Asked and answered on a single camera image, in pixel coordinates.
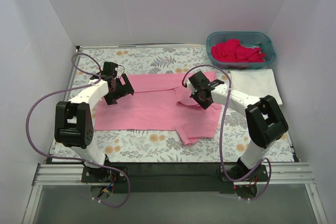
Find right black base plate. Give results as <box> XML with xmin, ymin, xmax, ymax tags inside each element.
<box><xmin>226</xmin><ymin>165</ymin><xmax>268</xmax><ymax>182</ymax></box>

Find folded white t shirt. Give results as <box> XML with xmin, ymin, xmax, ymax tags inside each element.
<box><xmin>230</xmin><ymin>69</ymin><xmax>283</xmax><ymax>105</ymax></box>

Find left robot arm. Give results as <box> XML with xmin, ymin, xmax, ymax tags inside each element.
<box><xmin>55</xmin><ymin>62</ymin><xmax>134</xmax><ymax>182</ymax></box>

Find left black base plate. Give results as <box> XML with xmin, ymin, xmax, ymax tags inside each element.
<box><xmin>81</xmin><ymin>166</ymin><xmax>126</xmax><ymax>183</ymax></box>

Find aluminium frame rail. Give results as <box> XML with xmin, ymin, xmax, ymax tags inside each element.
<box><xmin>23</xmin><ymin>162</ymin><xmax>328</xmax><ymax>223</ymax></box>

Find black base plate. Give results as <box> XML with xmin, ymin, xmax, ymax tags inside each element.
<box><xmin>81</xmin><ymin>166</ymin><xmax>126</xmax><ymax>183</ymax></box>
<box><xmin>226</xmin><ymin>165</ymin><xmax>268</xmax><ymax>182</ymax></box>

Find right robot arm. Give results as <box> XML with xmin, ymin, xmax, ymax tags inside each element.
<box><xmin>182</xmin><ymin>71</ymin><xmax>289</xmax><ymax>182</ymax></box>

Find floral table cloth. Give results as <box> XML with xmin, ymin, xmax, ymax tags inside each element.
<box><xmin>51</xmin><ymin>46</ymin><xmax>299</xmax><ymax>163</ymax></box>

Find pink t shirt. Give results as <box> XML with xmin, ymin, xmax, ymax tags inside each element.
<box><xmin>94</xmin><ymin>73</ymin><xmax>222</xmax><ymax>145</ymax></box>

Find red t shirt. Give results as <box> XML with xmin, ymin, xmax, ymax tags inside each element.
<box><xmin>211</xmin><ymin>39</ymin><xmax>266</xmax><ymax>63</ymax></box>

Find teal plastic basket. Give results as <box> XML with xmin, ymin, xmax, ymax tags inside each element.
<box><xmin>206</xmin><ymin>31</ymin><xmax>276</xmax><ymax>70</ymax></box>

